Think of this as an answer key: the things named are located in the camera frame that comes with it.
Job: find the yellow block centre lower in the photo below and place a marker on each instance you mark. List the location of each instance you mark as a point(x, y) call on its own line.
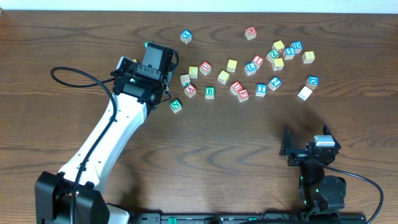
point(223, 77)

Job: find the blue 2 block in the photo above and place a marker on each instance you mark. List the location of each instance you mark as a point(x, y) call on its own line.
point(274, 83)

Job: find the blue d block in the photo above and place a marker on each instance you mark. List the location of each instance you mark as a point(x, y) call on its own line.
point(312, 82)
point(297, 46)

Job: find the green Z block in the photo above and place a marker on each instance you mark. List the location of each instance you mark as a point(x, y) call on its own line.
point(272, 55)

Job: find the red A block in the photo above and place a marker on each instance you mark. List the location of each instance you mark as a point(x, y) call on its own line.
point(190, 90)

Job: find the blue D block lower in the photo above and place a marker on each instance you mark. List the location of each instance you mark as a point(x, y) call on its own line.
point(312, 82)

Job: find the yellow O block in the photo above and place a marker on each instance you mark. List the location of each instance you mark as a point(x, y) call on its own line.
point(193, 72)

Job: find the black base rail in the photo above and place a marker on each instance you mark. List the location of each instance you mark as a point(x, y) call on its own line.
point(273, 217)

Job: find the blue X block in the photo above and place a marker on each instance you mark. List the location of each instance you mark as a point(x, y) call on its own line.
point(186, 36)

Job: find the yellow block below Z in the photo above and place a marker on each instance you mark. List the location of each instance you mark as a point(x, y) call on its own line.
point(277, 64)

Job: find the green F block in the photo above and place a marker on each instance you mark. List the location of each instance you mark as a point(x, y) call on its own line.
point(147, 43)

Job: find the blue T block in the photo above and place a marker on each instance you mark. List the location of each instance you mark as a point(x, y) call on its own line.
point(261, 90)

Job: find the blue 5 block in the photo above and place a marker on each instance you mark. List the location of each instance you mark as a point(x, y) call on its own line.
point(288, 53)

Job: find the green N block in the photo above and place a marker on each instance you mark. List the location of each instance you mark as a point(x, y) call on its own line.
point(176, 106)

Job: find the green B block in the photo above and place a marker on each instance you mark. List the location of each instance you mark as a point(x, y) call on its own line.
point(209, 92)

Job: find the yellow block top right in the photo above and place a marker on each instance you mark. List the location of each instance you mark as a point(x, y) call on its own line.
point(278, 46)

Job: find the plain wood block right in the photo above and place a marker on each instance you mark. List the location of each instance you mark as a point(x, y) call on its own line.
point(305, 93)

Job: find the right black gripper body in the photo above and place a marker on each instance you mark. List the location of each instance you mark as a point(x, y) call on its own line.
point(302, 154)

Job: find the blue D block upper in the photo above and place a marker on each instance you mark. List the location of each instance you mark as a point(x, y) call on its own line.
point(297, 46)

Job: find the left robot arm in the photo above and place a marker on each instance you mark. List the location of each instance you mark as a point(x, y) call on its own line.
point(75, 193)

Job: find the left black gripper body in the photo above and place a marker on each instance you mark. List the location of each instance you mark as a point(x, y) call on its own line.
point(171, 73)

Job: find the blue L block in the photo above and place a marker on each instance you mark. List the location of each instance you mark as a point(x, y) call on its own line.
point(250, 69)

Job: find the yellow block centre upper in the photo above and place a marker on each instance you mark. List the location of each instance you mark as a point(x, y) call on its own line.
point(231, 66)

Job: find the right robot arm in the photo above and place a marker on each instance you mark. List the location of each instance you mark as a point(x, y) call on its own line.
point(322, 194)

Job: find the red U block upper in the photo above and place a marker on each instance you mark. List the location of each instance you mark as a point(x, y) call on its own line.
point(205, 68)

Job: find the yellow 8 block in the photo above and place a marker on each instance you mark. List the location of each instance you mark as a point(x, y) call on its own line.
point(308, 57)

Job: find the red u block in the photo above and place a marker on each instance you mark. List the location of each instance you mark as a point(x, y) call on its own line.
point(205, 68)
point(236, 87)

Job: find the red I block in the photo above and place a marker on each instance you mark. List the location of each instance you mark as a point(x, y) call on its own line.
point(257, 61)

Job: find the red H block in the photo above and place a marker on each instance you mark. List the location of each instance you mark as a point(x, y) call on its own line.
point(250, 33)

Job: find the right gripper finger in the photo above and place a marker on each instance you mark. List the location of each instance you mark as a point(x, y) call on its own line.
point(286, 147)
point(330, 140)

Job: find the red E block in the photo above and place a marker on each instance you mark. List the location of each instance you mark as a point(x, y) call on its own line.
point(243, 95)

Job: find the red U block lower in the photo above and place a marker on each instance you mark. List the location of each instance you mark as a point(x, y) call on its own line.
point(236, 87)

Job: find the wood block green side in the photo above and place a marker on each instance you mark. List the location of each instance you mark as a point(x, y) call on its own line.
point(185, 80)

